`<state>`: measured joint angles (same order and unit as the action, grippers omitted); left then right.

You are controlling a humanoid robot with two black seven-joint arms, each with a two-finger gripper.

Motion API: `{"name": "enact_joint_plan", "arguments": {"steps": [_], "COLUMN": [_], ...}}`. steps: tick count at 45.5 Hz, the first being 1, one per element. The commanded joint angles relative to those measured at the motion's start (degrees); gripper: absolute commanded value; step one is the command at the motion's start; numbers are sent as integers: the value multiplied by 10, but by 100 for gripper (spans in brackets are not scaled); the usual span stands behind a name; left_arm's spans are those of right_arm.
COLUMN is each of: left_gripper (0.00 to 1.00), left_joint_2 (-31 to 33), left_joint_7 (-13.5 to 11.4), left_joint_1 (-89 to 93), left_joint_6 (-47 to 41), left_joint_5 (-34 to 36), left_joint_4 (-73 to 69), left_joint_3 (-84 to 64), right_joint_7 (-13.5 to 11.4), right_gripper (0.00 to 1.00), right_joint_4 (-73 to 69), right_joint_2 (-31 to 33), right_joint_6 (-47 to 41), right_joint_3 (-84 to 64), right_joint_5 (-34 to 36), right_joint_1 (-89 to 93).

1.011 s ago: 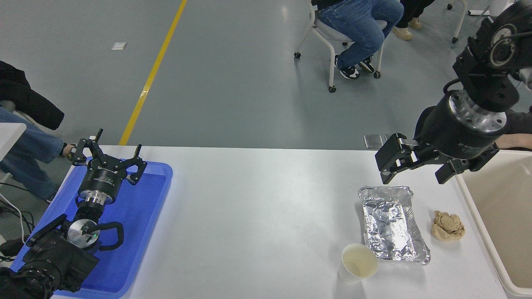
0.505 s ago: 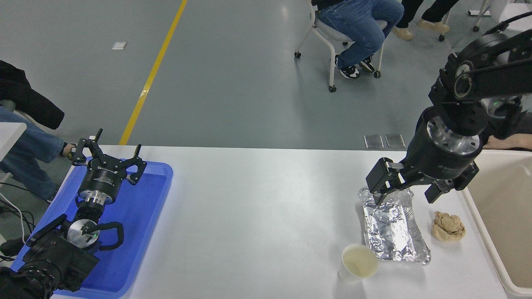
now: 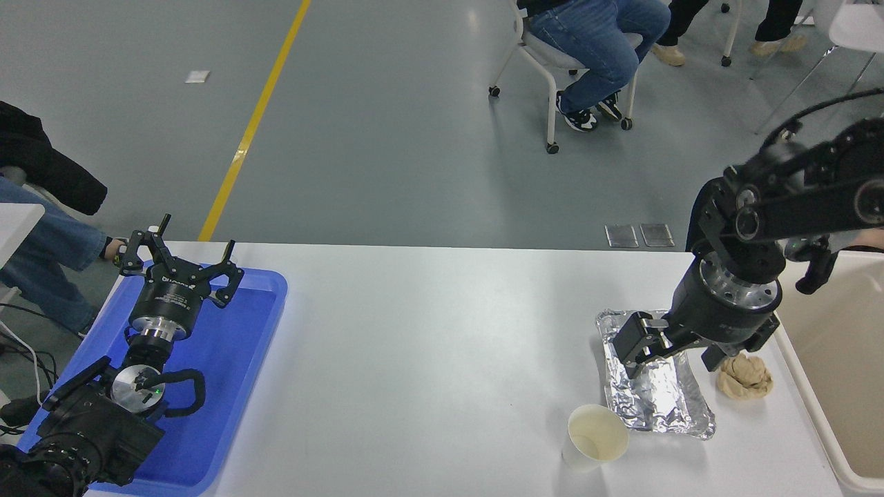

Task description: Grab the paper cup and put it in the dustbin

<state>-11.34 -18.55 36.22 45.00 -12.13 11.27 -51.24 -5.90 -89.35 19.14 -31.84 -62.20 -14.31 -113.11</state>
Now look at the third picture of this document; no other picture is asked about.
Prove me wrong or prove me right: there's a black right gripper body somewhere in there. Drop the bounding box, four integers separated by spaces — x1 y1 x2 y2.
666 266 781 346

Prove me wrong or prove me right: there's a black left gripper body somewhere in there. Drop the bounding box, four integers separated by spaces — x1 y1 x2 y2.
130 266 210 327

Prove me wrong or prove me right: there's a white paper cup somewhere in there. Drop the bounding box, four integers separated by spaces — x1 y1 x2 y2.
561 404 630 474

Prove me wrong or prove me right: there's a person's hand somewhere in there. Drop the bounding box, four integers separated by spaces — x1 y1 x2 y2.
844 229 884 252

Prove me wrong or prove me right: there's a crumpled tan paper ball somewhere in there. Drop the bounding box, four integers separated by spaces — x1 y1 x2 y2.
716 351 774 400

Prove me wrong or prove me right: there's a crumpled foil tray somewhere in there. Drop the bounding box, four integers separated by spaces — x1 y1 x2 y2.
595 309 716 440

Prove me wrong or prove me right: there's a blue plastic tray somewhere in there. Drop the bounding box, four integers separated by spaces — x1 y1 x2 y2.
17 261 288 497

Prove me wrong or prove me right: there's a person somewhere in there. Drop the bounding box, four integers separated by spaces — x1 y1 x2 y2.
0 100 131 339
651 0 809 68
686 181 720 252
517 0 672 133

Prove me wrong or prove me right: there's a large pale bin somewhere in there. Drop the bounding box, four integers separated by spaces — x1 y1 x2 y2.
772 248 884 496

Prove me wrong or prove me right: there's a white side table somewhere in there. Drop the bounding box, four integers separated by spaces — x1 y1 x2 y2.
0 204 46 270

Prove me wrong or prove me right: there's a white chair with casters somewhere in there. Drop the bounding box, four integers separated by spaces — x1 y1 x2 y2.
488 0 644 155

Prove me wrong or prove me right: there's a white rolling chair base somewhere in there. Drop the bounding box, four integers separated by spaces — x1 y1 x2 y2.
720 0 744 68

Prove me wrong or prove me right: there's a white cable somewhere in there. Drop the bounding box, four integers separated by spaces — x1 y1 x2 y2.
0 319 44 408

